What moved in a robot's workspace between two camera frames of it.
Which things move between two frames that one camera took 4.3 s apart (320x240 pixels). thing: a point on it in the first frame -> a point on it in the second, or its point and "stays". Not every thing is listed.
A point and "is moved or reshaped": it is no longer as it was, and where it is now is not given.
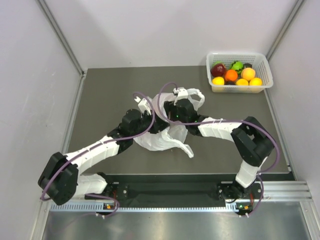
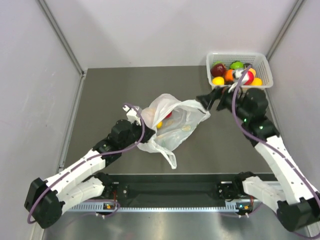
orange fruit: x=231 y=75 stays
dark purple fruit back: x=248 y=65 stays
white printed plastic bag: x=175 y=134 is moved or reshaped
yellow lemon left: x=218 y=81 stays
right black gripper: x=169 y=107 -> x=207 y=100
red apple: x=217 y=70 stays
